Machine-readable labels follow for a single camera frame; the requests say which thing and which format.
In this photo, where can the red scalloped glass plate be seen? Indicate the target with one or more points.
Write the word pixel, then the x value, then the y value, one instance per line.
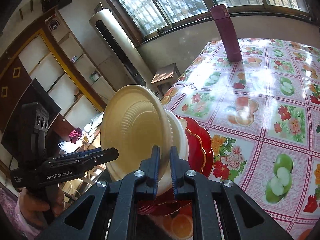
pixel 200 159

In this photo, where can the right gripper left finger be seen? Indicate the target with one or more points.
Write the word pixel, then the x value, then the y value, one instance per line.
pixel 108 210

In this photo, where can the small wooden stool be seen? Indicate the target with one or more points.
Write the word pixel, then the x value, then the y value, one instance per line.
pixel 168 74

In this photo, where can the cream ribbed bowl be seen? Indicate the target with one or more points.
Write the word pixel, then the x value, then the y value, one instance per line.
pixel 133 122

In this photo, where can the person left hand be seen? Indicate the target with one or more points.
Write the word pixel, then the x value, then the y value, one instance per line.
pixel 32 208

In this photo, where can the white tower air conditioner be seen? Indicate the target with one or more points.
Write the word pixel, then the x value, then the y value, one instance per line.
pixel 114 36

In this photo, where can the floral fruit tablecloth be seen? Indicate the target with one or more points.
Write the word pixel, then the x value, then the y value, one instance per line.
pixel 262 114

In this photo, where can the wooden wall shelf unit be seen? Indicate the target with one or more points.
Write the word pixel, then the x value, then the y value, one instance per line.
pixel 49 52

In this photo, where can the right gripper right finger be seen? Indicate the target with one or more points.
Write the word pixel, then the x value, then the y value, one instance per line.
pixel 221 210

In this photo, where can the magenta thermos bottle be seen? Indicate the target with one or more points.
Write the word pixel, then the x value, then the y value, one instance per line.
pixel 227 32

